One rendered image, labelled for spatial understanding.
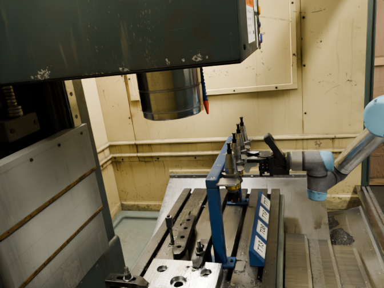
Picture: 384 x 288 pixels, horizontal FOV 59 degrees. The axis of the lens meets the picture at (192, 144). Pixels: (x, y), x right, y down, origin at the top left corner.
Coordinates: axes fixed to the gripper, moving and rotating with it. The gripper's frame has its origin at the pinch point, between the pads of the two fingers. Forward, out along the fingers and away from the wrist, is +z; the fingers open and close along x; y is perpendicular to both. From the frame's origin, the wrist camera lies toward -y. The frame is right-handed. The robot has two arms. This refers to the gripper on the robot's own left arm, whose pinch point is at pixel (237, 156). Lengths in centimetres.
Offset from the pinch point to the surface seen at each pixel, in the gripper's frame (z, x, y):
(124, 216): 84, 49, 60
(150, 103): 11, -52, -32
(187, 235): 17.2, -21.4, 23.8
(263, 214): -9.1, -0.6, 25.3
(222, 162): 3.3, -14.2, -2.8
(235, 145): -1.6, -12.5, -8.6
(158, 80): 9, -53, -38
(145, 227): 67, 42, 62
